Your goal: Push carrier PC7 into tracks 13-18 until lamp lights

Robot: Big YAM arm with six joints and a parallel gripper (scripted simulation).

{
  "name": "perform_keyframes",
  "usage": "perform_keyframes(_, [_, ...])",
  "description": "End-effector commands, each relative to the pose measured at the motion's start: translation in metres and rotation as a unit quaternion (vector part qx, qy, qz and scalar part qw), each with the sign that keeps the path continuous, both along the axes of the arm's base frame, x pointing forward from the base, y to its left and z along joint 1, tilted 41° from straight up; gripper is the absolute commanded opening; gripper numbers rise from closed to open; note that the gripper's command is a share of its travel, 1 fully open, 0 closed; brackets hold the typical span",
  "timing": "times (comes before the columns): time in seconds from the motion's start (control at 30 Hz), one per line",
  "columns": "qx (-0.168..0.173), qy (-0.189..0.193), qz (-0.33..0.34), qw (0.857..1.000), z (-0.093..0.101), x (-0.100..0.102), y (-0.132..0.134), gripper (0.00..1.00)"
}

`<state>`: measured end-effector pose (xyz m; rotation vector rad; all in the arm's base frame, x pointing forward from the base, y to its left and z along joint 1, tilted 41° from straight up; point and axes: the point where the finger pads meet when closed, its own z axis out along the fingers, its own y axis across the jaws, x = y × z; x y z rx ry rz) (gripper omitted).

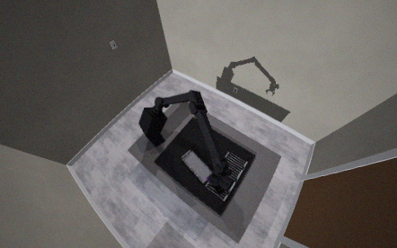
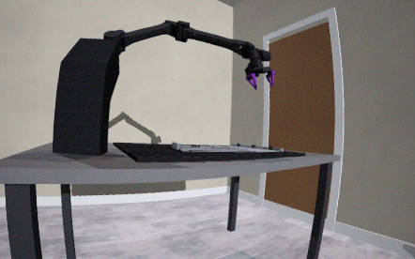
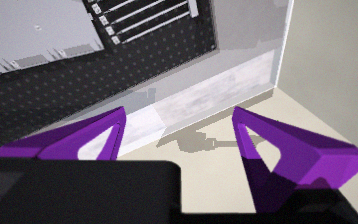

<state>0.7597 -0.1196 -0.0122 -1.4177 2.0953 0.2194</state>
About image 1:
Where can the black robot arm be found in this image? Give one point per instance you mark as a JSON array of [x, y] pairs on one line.
[[198, 108]]

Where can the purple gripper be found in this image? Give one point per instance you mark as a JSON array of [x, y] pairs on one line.
[[216, 186]]

